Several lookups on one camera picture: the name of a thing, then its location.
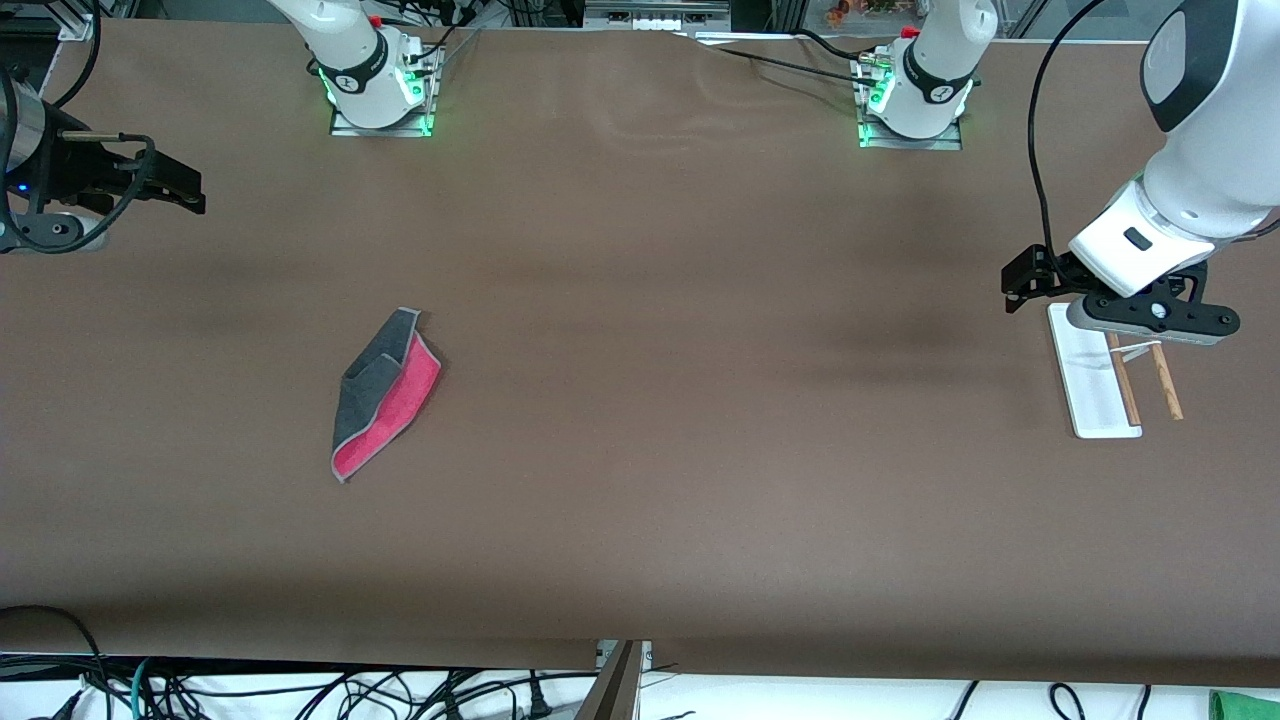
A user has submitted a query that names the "grey and pink towel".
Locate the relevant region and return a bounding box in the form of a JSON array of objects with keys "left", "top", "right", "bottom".
[{"left": 330, "top": 307, "right": 443, "bottom": 484}]

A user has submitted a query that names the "white rack with wooden bars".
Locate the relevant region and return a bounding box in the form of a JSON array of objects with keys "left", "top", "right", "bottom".
[{"left": 1047, "top": 300, "right": 1185, "bottom": 441}]

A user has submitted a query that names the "orange clutter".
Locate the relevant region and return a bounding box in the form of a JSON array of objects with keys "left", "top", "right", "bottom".
[{"left": 825, "top": 0, "right": 906, "bottom": 29}]

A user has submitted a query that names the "green object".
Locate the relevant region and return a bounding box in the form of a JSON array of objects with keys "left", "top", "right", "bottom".
[{"left": 1208, "top": 689, "right": 1280, "bottom": 720}]

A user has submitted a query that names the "brown table support beam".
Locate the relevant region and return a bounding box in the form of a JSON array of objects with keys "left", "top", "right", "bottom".
[{"left": 572, "top": 640, "right": 646, "bottom": 720}]

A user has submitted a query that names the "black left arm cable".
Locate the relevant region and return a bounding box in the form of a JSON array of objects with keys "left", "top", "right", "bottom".
[{"left": 1028, "top": 0, "right": 1111, "bottom": 286}]

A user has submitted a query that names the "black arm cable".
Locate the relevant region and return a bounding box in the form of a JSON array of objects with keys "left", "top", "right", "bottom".
[
  {"left": 1028, "top": 0, "right": 1111, "bottom": 286},
  {"left": 0, "top": 0, "right": 158, "bottom": 236}
]

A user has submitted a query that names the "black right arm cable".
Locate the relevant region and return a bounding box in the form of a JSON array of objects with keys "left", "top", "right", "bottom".
[{"left": 0, "top": 0, "right": 158, "bottom": 236}]

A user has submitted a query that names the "aluminium frame profile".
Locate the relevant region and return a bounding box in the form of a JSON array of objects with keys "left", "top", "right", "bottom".
[{"left": 55, "top": 0, "right": 98, "bottom": 43}]

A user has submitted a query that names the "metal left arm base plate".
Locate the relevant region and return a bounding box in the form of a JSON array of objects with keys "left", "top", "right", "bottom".
[{"left": 855, "top": 55, "right": 964, "bottom": 151}]

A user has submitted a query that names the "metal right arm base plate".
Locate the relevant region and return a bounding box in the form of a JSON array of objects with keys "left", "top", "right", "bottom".
[{"left": 330, "top": 45, "right": 441, "bottom": 138}]

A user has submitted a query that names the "black cable on table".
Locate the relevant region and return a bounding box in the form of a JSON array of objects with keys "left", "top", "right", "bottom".
[{"left": 672, "top": 28, "right": 886, "bottom": 86}]

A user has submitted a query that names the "thick black floor cable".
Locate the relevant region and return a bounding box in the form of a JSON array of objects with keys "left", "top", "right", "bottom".
[{"left": 0, "top": 604, "right": 113, "bottom": 720}]

